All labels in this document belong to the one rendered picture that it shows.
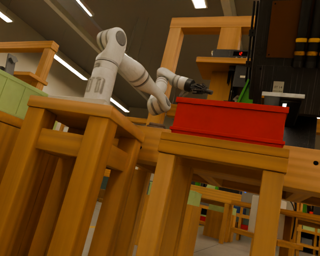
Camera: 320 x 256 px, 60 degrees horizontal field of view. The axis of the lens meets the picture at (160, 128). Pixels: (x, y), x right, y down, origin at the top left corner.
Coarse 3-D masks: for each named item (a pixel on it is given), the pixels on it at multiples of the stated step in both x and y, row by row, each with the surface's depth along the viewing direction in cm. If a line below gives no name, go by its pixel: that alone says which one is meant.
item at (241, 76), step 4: (236, 68) 170; (240, 68) 169; (244, 68) 168; (248, 68) 168; (236, 72) 169; (240, 72) 168; (244, 72) 168; (248, 72) 167; (236, 76) 169; (240, 76) 168; (244, 76) 167; (248, 76) 166; (236, 80) 168; (240, 80) 167; (244, 80) 166; (236, 84) 167; (240, 84) 166; (244, 84) 165; (236, 88) 169; (240, 88) 167; (236, 92) 174; (240, 92) 173
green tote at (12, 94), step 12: (0, 72) 111; (0, 84) 112; (12, 84) 116; (24, 84) 120; (0, 96) 112; (12, 96) 116; (24, 96) 121; (0, 108) 112; (12, 108) 116; (24, 108) 121
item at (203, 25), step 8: (224, 16) 197; (232, 16) 195; (240, 16) 192; (248, 16) 190; (176, 24) 208; (184, 24) 206; (192, 24) 203; (200, 24) 201; (208, 24) 199; (216, 24) 197; (224, 24) 195; (232, 24) 193; (240, 24) 190; (248, 24) 188; (184, 32) 211; (192, 32) 208; (200, 32) 206; (208, 32) 204; (216, 32) 202; (248, 32) 194
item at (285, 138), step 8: (296, 120) 140; (304, 120) 139; (312, 120) 138; (288, 128) 140; (296, 128) 139; (304, 128) 138; (312, 128) 137; (288, 136) 139; (296, 136) 138; (304, 136) 136; (312, 136) 135; (288, 144) 138; (296, 144) 136; (304, 144) 135; (312, 144) 134
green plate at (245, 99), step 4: (248, 80) 137; (248, 84) 137; (244, 88) 136; (248, 88) 137; (244, 92) 137; (248, 92) 136; (240, 96) 136; (244, 96) 136; (248, 96) 136; (240, 100) 136; (244, 100) 136; (248, 100) 135; (252, 100) 134
